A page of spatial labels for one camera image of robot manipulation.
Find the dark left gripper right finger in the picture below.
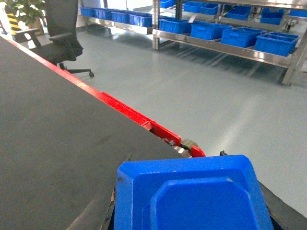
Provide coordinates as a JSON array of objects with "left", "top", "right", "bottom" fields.
[{"left": 259, "top": 182, "right": 307, "bottom": 230}]

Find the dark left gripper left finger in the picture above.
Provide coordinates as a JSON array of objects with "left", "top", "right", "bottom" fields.
[{"left": 67, "top": 189, "right": 115, "bottom": 230}]

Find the blue plastic part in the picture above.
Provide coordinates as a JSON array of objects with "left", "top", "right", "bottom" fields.
[{"left": 114, "top": 155, "right": 273, "bottom": 230}]

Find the stainless steel shelf rack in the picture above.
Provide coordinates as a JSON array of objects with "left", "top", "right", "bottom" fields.
[{"left": 80, "top": 0, "right": 307, "bottom": 85}]

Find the black office chair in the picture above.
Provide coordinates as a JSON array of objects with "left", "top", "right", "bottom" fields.
[{"left": 16, "top": 0, "right": 94, "bottom": 77}]

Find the green potted plant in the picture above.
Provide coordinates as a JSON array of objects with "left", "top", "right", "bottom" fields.
[{"left": 1, "top": 0, "right": 46, "bottom": 26}]

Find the red metal table frame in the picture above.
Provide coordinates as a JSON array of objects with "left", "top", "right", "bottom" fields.
[{"left": 0, "top": 35, "right": 206, "bottom": 158}]

